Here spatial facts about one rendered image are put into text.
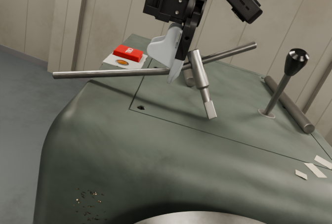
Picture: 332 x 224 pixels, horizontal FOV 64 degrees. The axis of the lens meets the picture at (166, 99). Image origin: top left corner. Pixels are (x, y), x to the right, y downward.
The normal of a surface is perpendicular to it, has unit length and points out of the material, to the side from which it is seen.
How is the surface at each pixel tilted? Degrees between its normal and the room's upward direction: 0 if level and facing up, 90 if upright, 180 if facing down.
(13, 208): 0
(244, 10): 91
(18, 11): 90
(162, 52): 90
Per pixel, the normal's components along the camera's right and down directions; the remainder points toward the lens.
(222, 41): -0.21, 0.36
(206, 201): 0.00, 0.15
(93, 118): 0.26, -0.72
